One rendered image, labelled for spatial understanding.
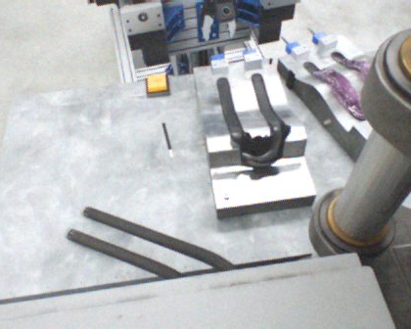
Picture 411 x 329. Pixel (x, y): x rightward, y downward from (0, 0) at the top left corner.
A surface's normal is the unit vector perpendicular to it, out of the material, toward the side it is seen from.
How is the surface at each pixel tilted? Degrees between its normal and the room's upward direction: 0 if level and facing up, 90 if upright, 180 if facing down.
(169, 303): 0
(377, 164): 90
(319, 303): 0
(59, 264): 0
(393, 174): 90
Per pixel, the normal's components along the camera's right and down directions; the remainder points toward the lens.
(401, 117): -0.85, 0.46
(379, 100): -0.96, 0.24
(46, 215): -0.04, -0.57
